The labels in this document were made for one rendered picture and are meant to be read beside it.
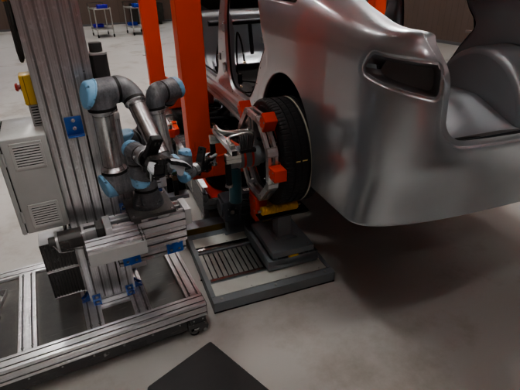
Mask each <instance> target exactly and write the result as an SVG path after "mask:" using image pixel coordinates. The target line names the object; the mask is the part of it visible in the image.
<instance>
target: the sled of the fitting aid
mask: <svg viewBox="0 0 520 390"><path fill-rule="evenodd" d="M260 222H264V221H260ZM260 222H254V223H253V224H256V223H260ZM253 224H246V225H245V235H246V237H247V238H248V240H249V241H250V243H251V245H252V246H253V248H254V249H255V251H256V252H257V254H258V256H259V257H260V259H261V260H262V262H263V263H264V265H265V267H266V268H267V269H268V271H269V272H271V271H274V270H277V269H283V268H286V267H290V266H293V265H298V264H301V263H304V262H310V261H313V260H317V255H318V250H317V249H316V248H315V247H314V246H313V250H309V251H304V252H300V253H297V254H294V255H288V256H284V257H281V258H275V259H272V257H271V256H270V254H269V253H268V252H267V250H266V249H265V247H264V245H263V244H262V243H261V242H260V240H259V239H258V237H257V235H256V234H255V232H254V231H253V230H252V225H253Z"/></svg>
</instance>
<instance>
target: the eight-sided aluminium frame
mask: <svg viewBox="0 0 520 390"><path fill-rule="evenodd" d="M262 113H263V112H261V111H260V110H258V109H257V108H256V107H255V106H251V107H245V109H244V111H243V113H242V116H241V119H240V121H239V123H238V129H244V128H247V127H248V116H249V117H250V118H251V119H253V120H254V121H255V122H256V124H257V125H258V130H259V132H260V136H261V138H262V143H263V145H264V149H265V158H266V185H265V186H264V188H263V187H262V186H261V185H260V184H259V183H258V181H257V179H256V176H255V171H254V169H253V166H251V167H249V171H250V174H251V179H250V176H249V174H248V169H247V167H246V168H243V170H244V174H245V179H246V183H247V185H248V188H250V190H251V191H252V193H253V194H254V195H255V196H256V197H257V198H258V200H259V201H263V200H268V199H270V197H271V195H273V194H274V192H275V191H276V190H277V189H278V187H279V183H273V181H272V180H271V179H270V178H269V166H271V165H273V166H274V165H278V164H279V152H278V147H277V146H276V143H275V139H274V136H273V134H272V131H271V132H267V135H268V138H269V142H270V146H271V148H270V147H269V143H268V139H267V137H266V134H265V132H262V130H261V127H260V125H259V121H260V117H261V115H262ZM256 188H257V189H256Z"/></svg>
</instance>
